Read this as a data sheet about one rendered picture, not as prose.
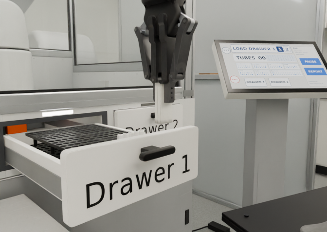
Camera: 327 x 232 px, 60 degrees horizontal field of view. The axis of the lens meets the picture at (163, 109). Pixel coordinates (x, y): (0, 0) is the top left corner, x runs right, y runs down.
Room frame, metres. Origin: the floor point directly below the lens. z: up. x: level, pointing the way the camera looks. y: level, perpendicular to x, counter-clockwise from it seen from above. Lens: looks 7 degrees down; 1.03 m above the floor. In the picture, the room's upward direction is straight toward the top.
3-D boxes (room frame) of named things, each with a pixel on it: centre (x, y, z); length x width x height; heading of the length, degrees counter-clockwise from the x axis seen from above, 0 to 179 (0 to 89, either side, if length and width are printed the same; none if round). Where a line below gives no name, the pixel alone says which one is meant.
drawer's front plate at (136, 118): (0.93, 0.04, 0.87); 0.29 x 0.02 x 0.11; 135
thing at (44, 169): (0.63, 0.18, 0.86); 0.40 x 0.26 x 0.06; 45
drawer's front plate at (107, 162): (0.48, 0.04, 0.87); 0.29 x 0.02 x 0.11; 135
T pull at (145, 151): (0.46, 0.02, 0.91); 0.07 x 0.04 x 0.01; 135
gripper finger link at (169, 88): (0.47, -0.02, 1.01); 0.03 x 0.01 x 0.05; 45
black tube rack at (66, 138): (0.62, 0.18, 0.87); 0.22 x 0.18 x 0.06; 45
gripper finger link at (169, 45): (0.48, -0.01, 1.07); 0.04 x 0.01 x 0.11; 135
